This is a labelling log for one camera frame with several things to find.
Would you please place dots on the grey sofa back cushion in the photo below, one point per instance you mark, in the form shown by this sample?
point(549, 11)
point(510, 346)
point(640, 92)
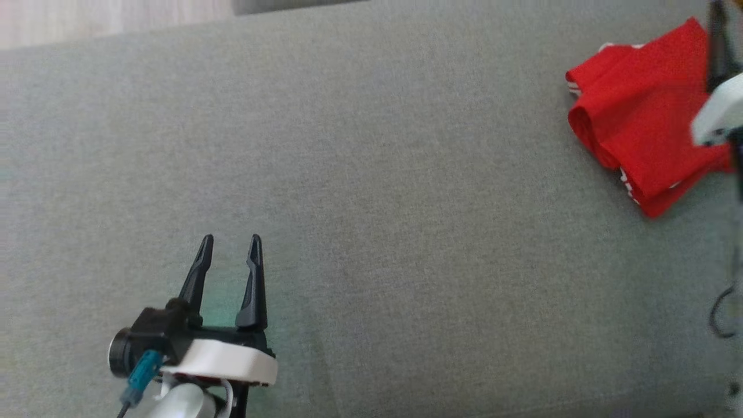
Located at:
point(290, 4)

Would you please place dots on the red basketball jersey number 23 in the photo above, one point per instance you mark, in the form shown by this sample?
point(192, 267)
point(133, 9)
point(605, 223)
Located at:
point(644, 98)

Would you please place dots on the grey sofa seat cushion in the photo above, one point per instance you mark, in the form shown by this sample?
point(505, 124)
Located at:
point(377, 203)

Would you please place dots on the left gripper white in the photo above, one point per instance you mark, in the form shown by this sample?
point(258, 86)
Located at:
point(226, 360)

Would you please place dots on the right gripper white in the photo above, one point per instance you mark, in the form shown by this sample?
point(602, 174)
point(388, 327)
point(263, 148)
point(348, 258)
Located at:
point(722, 110)

